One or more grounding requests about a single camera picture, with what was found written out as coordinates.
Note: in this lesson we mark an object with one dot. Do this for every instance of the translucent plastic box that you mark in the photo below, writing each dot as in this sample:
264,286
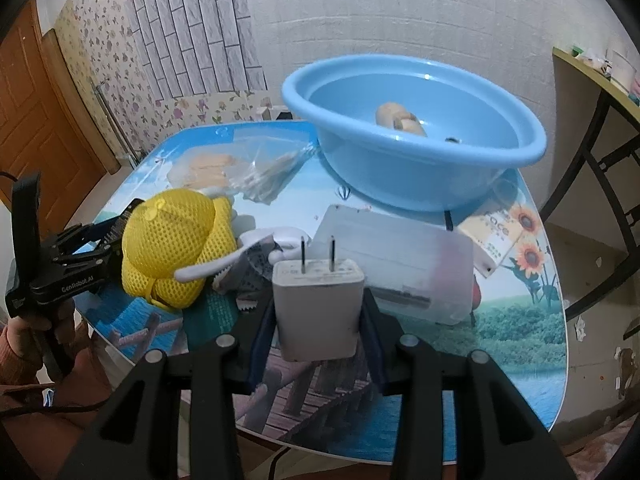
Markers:
400,260

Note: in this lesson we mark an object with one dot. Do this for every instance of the white charger plug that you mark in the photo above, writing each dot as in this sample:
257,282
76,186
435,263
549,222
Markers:
317,310

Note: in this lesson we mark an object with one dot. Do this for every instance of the wooden door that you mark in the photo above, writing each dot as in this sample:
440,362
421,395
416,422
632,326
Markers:
40,110

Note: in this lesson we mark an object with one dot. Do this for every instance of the pink and teal items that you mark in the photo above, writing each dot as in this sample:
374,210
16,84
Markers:
635,89

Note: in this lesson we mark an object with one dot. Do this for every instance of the white crumpled bag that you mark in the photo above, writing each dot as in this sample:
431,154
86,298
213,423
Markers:
596,60

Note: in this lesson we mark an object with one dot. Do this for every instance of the person's brown clothing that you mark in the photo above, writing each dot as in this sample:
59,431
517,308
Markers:
45,440

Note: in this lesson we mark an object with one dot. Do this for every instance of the grey fabric swatch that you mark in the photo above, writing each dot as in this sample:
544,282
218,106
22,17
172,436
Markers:
250,275

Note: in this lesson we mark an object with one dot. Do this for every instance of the clear toothpick box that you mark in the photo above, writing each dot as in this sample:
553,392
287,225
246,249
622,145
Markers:
202,170

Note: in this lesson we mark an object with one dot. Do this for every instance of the person's left hand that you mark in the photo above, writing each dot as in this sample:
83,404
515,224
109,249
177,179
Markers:
25,340

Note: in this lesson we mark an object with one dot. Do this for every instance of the yellow mesh sponge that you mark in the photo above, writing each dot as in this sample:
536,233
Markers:
170,245

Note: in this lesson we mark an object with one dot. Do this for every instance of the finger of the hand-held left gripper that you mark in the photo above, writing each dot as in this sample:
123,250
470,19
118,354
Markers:
100,259
120,222

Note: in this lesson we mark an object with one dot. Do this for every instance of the blue plastic basin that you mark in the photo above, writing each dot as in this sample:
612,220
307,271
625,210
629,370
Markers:
400,175

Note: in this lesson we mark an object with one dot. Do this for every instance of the clear bag of snacks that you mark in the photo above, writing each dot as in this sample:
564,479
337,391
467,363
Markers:
272,170

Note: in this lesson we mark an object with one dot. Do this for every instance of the white wall socket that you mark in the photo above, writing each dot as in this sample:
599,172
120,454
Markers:
265,113

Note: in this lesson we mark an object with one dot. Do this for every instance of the white paper cup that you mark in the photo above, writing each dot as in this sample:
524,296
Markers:
621,70

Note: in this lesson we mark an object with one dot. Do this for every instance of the yellow top side table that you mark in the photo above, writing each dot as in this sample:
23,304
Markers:
600,125

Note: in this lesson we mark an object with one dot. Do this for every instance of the tan lumpy object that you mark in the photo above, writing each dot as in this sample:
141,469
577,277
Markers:
400,119

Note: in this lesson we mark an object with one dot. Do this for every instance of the person's left forearm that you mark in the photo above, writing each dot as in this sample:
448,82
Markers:
7,365

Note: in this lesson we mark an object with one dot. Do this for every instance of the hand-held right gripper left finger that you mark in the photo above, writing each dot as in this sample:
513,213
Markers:
261,355

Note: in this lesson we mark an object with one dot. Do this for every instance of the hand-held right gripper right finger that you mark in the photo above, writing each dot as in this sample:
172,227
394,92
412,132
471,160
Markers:
374,350

